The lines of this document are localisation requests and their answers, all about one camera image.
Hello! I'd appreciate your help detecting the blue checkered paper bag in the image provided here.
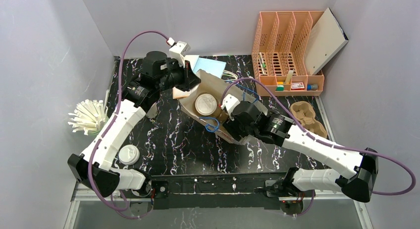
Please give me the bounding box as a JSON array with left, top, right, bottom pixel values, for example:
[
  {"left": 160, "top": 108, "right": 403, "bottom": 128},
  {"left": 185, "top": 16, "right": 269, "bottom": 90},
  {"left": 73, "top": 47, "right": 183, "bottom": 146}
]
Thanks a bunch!
[{"left": 179, "top": 70, "right": 268, "bottom": 145}]

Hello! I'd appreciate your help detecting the light blue envelope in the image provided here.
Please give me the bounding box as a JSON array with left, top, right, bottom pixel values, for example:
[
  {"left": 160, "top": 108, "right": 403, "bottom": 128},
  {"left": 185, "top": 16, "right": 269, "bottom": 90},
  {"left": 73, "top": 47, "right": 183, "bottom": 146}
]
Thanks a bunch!
[{"left": 185, "top": 55, "right": 226, "bottom": 78}]

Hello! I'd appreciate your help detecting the purple cable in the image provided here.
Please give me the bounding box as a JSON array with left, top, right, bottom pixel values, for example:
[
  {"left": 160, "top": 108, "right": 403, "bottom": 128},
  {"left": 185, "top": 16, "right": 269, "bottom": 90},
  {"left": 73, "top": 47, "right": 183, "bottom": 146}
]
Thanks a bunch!
[
  {"left": 220, "top": 77, "right": 417, "bottom": 218},
  {"left": 87, "top": 31, "right": 174, "bottom": 220}
]

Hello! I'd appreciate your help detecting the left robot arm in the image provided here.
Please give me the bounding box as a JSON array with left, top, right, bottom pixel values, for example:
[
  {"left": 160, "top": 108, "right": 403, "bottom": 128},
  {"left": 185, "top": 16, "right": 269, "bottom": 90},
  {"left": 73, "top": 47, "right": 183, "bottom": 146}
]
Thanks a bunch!
[{"left": 67, "top": 51, "right": 201, "bottom": 197}]

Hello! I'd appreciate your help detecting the green eraser block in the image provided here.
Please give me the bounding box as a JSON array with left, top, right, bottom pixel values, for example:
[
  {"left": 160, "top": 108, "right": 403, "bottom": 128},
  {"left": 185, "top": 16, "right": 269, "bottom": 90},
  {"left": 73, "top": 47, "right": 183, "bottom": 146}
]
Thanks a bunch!
[{"left": 275, "top": 84, "right": 284, "bottom": 92}]

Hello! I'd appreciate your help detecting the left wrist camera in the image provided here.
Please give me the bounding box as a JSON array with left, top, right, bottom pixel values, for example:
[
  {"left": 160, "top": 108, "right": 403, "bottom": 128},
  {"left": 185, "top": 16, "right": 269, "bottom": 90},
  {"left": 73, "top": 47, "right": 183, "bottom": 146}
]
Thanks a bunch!
[{"left": 166, "top": 37, "right": 190, "bottom": 67}]

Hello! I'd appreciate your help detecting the white cup lid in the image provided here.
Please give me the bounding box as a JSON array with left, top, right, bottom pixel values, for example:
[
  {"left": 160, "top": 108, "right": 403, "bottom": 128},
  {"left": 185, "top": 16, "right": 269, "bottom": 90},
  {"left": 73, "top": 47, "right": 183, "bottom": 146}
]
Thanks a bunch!
[{"left": 195, "top": 93, "right": 217, "bottom": 116}]

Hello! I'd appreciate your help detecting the green cup of straws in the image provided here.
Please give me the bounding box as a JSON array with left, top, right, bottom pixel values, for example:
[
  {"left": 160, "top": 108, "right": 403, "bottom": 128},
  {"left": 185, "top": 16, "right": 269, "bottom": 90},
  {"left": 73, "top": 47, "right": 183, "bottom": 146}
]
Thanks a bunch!
[{"left": 68, "top": 99, "right": 108, "bottom": 136}]

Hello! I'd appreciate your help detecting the red white small box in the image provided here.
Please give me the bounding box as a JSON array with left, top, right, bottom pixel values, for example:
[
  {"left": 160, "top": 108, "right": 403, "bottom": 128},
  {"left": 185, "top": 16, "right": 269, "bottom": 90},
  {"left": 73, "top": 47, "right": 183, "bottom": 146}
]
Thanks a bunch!
[{"left": 291, "top": 82, "right": 305, "bottom": 91}]

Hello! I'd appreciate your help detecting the stack of white paper cups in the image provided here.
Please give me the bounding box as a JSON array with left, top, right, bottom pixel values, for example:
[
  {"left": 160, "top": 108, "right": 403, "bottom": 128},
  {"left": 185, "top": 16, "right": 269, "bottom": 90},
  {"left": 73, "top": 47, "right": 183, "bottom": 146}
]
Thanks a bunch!
[{"left": 146, "top": 102, "right": 158, "bottom": 119}]

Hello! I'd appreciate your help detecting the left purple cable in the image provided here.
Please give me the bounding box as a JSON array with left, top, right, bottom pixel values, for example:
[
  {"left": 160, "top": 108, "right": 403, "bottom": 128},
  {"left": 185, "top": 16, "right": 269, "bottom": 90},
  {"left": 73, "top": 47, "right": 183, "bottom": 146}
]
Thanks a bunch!
[{"left": 87, "top": 31, "right": 174, "bottom": 220}]

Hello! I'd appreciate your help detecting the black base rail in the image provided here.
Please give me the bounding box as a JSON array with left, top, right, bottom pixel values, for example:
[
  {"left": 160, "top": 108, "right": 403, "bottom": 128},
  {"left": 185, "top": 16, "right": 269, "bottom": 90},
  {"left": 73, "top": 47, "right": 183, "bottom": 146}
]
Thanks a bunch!
[{"left": 119, "top": 174, "right": 306, "bottom": 210}]

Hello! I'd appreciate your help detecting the peach desk file organizer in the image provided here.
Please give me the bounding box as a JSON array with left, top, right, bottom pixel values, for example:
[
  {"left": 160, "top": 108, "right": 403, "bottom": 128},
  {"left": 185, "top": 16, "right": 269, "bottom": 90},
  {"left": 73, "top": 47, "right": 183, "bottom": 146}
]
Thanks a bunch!
[{"left": 251, "top": 11, "right": 324, "bottom": 97}]

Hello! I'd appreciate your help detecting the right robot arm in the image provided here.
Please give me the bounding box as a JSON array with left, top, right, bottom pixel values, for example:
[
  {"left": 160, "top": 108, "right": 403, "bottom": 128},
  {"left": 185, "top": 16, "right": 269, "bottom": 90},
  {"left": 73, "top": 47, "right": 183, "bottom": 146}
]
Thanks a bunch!
[{"left": 222, "top": 97, "right": 378, "bottom": 203}]

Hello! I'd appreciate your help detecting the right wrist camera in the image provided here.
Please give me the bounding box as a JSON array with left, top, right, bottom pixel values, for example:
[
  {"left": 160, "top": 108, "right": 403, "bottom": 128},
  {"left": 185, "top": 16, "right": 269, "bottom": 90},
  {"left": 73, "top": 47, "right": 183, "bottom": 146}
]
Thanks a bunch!
[{"left": 220, "top": 94, "right": 240, "bottom": 120}]

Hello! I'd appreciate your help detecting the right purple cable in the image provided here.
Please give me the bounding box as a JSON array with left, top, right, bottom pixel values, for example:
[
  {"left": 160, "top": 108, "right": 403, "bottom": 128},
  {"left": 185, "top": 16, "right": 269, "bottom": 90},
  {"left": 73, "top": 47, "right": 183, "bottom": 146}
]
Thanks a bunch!
[{"left": 220, "top": 77, "right": 417, "bottom": 218}]

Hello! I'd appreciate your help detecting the white board binder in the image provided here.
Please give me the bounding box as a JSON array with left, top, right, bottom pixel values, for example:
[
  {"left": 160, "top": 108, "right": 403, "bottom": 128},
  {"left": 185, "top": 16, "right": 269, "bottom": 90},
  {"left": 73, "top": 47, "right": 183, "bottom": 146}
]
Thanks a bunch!
[{"left": 304, "top": 8, "right": 349, "bottom": 75}]

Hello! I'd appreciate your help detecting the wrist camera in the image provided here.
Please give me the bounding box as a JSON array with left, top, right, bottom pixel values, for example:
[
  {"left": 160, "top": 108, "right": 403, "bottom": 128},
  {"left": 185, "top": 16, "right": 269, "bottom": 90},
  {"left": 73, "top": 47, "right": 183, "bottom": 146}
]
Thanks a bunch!
[
  {"left": 220, "top": 94, "right": 240, "bottom": 120},
  {"left": 166, "top": 37, "right": 190, "bottom": 67}
]

